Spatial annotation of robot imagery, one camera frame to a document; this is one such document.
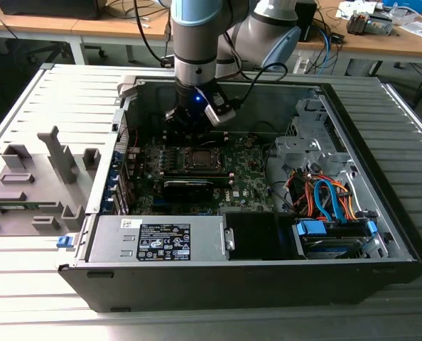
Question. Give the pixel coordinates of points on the silver CPU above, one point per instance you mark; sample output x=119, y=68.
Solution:
x=203, y=158

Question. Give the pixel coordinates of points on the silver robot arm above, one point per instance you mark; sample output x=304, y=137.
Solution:
x=197, y=42

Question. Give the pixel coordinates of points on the black RAM slot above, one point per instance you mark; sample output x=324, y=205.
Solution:
x=220, y=135

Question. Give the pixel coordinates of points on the CPU socket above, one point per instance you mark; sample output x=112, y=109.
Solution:
x=180, y=160

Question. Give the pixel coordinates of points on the black RAM stick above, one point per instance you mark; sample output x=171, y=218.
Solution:
x=222, y=181
x=197, y=174

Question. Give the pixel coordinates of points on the black graphics card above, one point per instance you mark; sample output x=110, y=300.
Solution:
x=186, y=193

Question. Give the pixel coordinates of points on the green motherboard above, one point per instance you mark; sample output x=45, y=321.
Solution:
x=246, y=177

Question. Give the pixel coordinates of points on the wooden desk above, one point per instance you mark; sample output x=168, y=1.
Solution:
x=90, y=25
x=374, y=42

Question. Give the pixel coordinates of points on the grey metal drive cage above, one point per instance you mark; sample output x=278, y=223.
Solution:
x=303, y=145

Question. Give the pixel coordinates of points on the black speaker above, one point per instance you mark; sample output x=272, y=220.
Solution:
x=307, y=21

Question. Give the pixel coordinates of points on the black office chair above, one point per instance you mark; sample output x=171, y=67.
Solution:
x=47, y=49

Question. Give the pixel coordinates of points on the grey parts rack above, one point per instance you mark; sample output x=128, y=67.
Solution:
x=54, y=177

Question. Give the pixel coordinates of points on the black box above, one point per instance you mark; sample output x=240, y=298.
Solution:
x=54, y=9

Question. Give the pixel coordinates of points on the grey power supply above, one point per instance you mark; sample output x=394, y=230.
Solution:
x=108, y=238

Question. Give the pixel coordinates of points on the metal heat sink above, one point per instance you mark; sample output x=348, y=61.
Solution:
x=356, y=23

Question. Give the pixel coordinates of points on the white papers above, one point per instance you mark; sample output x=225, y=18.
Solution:
x=353, y=9

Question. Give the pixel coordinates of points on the black PC case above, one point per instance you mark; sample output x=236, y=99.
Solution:
x=197, y=287

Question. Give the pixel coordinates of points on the blue case latch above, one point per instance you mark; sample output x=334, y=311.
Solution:
x=63, y=242

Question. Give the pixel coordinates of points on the green RAM stick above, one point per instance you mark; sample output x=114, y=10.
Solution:
x=19, y=206

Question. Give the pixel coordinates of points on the hard disk in blue carrier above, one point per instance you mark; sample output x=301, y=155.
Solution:
x=324, y=247

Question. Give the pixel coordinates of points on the grey device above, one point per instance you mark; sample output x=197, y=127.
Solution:
x=379, y=25

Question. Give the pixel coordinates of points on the blue box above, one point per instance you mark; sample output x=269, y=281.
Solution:
x=406, y=3

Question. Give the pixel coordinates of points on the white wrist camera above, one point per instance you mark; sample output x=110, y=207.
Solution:
x=220, y=113

